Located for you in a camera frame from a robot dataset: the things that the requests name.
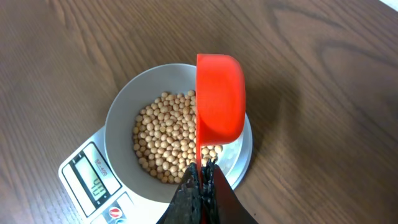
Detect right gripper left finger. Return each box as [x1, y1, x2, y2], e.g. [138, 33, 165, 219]
[157, 163, 202, 224]

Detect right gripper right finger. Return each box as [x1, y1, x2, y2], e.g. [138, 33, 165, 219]
[203, 161, 257, 224]

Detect grey round bowl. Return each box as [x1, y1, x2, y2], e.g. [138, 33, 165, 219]
[104, 63, 245, 203]

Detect white digital kitchen scale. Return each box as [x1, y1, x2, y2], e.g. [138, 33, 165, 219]
[58, 119, 252, 223]

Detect soybeans in bowl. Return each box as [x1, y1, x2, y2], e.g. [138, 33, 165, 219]
[132, 90, 224, 184]

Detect red plastic measuring scoop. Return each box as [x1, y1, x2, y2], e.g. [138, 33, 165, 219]
[195, 53, 247, 224]

